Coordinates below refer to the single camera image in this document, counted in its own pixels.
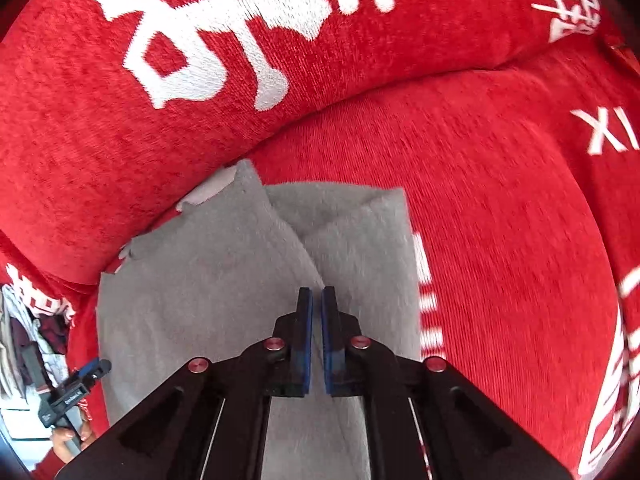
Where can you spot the red sofa back cushion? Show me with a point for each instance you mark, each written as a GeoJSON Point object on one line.
{"type": "Point", "coordinates": [225, 85]}

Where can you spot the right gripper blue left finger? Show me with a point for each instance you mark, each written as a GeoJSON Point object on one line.
{"type": "Point", "coordinates": [301, 342]}

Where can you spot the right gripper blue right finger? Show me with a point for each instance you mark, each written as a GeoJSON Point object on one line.
{"type": "Point", "coordinates": [334, 326]}

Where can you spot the clothes pile beside sofa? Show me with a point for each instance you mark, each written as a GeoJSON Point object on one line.
{"type": "Point", "coordinates": [18, 329]}

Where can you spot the grey knit sweater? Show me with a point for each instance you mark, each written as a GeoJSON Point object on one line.
{"type": "Point", "coordinates": [215, 279]}

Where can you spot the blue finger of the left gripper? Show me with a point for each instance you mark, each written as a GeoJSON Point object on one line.
{"type": "Point", "coordinates": [104, 367]}
{"type": "Point", "coordinates": [87, 373]}

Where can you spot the red sofa seat cover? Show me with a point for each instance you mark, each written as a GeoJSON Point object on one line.
{"type": "Point", "coordinates": [523, 184]}

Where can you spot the person's left hand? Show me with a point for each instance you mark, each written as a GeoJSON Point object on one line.
{"type": "Point", "coordinates": [61, 436]}

